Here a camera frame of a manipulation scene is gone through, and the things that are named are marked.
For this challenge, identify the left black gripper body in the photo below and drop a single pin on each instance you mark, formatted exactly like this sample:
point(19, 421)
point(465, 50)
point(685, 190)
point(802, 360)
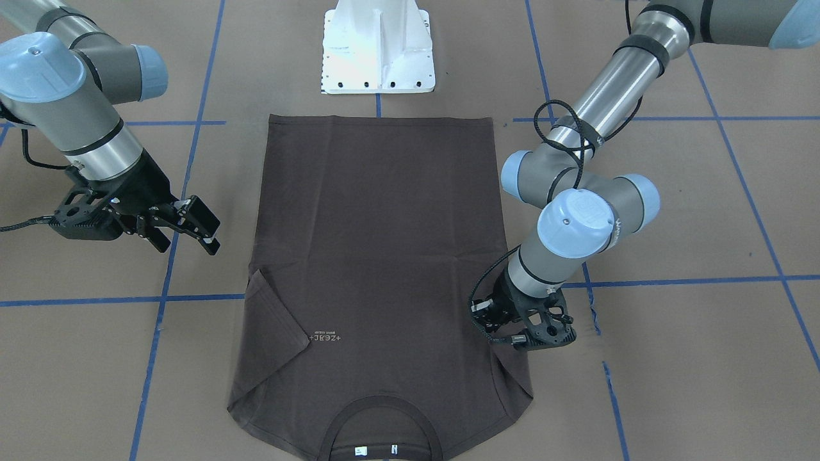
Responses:
point(506, 296)

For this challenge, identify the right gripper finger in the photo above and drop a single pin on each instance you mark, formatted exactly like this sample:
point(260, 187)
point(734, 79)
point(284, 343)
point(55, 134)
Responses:
point(194, 216)
point(161, 243)

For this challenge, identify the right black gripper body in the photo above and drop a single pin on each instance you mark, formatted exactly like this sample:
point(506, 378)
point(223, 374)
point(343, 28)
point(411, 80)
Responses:
point(148, 186)

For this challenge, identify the dark brown t-shirt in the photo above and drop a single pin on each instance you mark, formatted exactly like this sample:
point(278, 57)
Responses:
point(357, 338)

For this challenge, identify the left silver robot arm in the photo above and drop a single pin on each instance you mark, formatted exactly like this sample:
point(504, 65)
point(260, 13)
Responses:
point(730, 135)

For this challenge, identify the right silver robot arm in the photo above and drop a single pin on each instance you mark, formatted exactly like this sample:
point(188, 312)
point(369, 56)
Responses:
point(63, 76)

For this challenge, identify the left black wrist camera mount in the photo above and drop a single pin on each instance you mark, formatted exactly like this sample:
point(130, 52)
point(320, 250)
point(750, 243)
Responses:
point(557, 324)

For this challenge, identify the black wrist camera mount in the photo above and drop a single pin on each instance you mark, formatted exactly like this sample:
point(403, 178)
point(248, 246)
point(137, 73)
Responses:
point(557, 324)
point(94, 213)

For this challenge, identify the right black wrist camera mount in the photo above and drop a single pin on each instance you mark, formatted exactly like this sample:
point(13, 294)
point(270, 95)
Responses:
point(94, 213)

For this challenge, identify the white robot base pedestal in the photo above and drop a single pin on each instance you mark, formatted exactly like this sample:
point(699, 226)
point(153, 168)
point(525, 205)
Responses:
point(377, 47)

